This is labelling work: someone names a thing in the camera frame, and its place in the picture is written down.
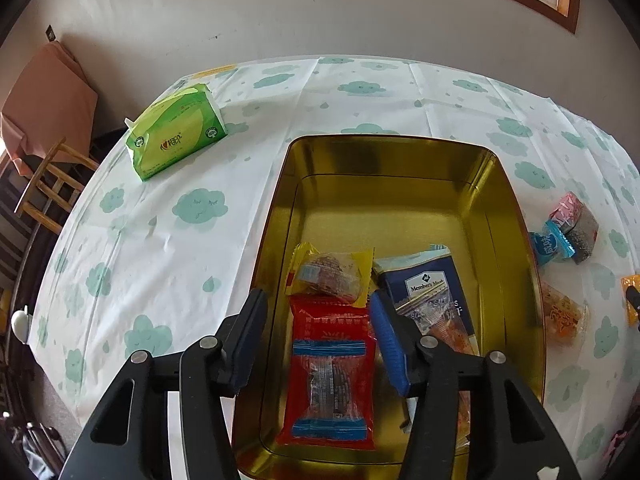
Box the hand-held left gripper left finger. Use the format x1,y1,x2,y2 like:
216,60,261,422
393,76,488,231
59,287,269,480

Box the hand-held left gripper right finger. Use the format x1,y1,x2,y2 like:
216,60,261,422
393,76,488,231
369,289,583,480

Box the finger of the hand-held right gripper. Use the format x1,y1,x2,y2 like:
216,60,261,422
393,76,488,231
626,285,640,331

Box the orange yellow snack packet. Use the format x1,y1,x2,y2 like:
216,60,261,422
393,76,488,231
620,274,640,326

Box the large red snack packet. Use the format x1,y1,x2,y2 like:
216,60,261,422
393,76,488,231
276,294,377,450

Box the clear orange rice cracker packet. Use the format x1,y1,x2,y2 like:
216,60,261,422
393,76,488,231
540,280,591,348

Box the navy cracker packet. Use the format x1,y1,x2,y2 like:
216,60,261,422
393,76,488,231
372,245,476,446

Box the clear candy packet blue ends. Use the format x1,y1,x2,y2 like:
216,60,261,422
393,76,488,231
291,339,377,438

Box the silver black snack packet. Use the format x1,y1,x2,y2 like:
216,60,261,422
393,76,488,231
564,205,599,265

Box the yellow candy packet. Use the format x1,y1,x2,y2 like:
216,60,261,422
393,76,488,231
285,242,376,307

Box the small blue orange candy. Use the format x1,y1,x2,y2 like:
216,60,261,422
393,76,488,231
544,220,573,260

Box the pink snack packet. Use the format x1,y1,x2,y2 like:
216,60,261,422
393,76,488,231
549,191,586,226

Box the maroon tin box gold inside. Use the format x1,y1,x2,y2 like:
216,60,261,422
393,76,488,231
232,134,546,480

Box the cloud printed tablecloth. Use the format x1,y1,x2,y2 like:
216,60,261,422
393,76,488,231
25,55,640,466

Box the green tissue pack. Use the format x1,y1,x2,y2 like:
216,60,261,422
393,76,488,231
124,83,228,182

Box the dark wooden chair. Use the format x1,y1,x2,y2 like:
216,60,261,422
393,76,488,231
0,410,68,480

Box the dark wooden bench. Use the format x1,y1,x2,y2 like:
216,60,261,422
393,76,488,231
0,155,41,306

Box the light wooden stool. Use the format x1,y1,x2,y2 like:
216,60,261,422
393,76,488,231
14,137,101,236

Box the pink cloth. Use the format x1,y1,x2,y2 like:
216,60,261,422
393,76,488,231
0,40,98,176

